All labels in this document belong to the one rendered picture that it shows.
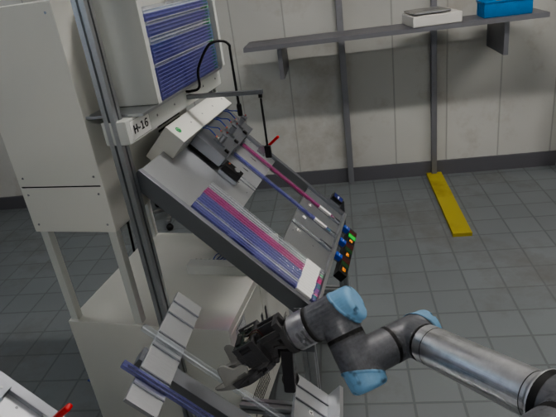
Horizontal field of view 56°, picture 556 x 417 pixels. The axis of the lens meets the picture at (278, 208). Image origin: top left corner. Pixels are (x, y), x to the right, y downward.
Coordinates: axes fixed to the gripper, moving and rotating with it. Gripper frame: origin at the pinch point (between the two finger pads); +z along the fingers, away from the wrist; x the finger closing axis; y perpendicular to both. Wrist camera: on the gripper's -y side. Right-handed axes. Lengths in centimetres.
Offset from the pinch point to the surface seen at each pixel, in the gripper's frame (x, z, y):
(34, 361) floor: -115, 172, -8
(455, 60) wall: -333, -93, -55
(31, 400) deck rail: 18.4, 20.2, 26.6
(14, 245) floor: -250, 254, 40
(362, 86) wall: -332, -27, -31
